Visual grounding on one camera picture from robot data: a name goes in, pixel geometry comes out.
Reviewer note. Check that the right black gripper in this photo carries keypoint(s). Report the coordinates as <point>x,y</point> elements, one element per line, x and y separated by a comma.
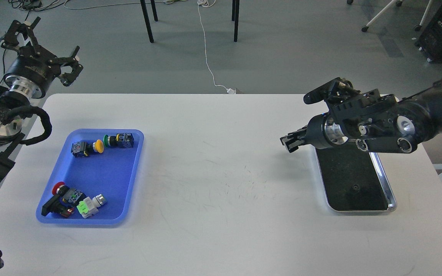
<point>312,134</point>

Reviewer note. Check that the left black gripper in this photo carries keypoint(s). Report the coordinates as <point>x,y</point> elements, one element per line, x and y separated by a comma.
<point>31,63</point>

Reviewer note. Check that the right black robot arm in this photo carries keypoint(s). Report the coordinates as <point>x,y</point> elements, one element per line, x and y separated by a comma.
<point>370,121</point>

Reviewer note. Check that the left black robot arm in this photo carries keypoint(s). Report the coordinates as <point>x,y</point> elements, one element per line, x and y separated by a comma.
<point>20,122</point>

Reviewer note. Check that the silver metal tray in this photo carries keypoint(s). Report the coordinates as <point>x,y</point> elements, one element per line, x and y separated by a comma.
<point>341,168</point>

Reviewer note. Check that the black table leg left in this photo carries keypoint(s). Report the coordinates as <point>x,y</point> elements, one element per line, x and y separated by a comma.
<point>146,17</point>

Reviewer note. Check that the black table leg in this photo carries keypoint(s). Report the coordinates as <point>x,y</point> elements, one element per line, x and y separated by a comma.
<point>146,17</point>
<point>235,11</point>

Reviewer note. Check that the blue plastic tray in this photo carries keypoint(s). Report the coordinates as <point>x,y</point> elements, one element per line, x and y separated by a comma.
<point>111,174</point>

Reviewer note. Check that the red emergency stop button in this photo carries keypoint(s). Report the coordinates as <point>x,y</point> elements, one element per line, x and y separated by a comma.
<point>63,201</point>

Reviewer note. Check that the black table leg right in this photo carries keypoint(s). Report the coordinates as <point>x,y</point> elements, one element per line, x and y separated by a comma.
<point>235,11</point>

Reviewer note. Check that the white chair base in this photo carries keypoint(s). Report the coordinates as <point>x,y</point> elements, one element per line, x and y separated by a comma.
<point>404,14</point>

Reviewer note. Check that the yellow push button switch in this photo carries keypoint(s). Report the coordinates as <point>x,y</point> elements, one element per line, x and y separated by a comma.
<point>85,149</point>

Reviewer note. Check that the green push button switch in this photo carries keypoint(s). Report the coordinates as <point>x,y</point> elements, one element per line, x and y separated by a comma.
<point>120,140</point>

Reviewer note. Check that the silver switch with green block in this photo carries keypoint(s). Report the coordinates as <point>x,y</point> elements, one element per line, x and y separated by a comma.
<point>89,206</point>

